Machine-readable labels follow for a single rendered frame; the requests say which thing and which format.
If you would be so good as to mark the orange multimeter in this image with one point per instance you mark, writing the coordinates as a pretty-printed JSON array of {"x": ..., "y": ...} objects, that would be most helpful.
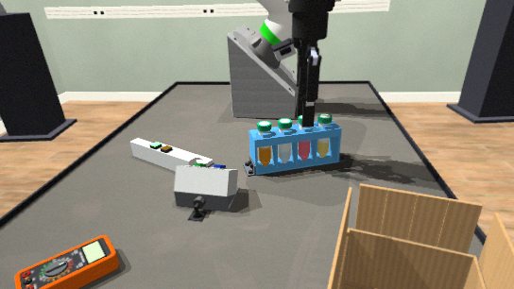
[{"x": 71, "y": 269}]

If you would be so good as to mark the blue tube rack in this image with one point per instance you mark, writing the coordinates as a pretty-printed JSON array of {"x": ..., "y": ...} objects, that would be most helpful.
[{"x": 295, "y": 135}]

